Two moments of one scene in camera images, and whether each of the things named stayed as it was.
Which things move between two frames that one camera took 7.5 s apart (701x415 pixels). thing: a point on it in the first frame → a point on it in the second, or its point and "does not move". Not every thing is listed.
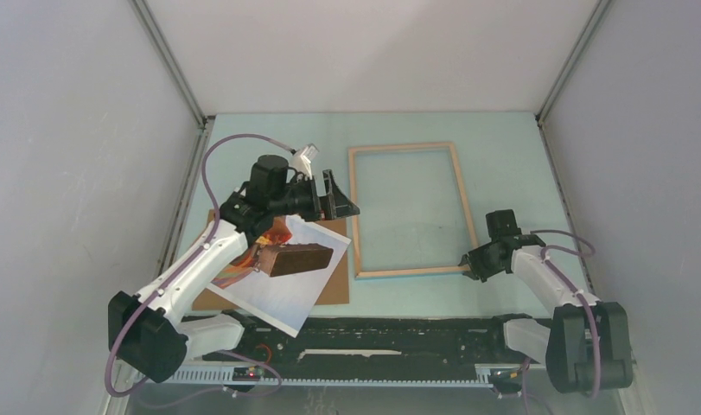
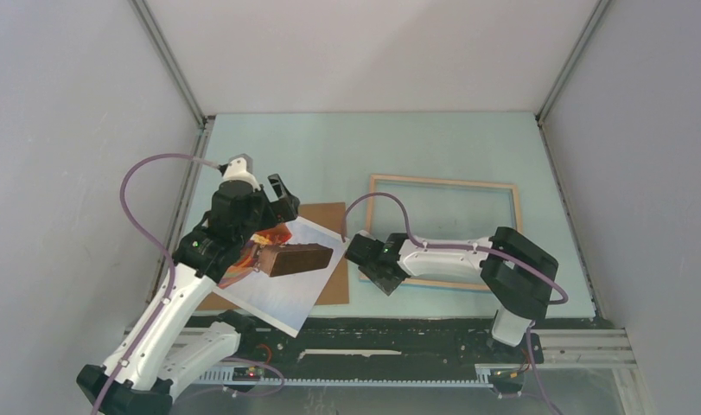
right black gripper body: (482, 261) → (386, 286)
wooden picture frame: (358, 273) → (441, 181)
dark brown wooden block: (293, 258) does not move
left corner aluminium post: (172, 64) does not move
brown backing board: (336, 290) does not move
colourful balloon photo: (282, 273) does not move
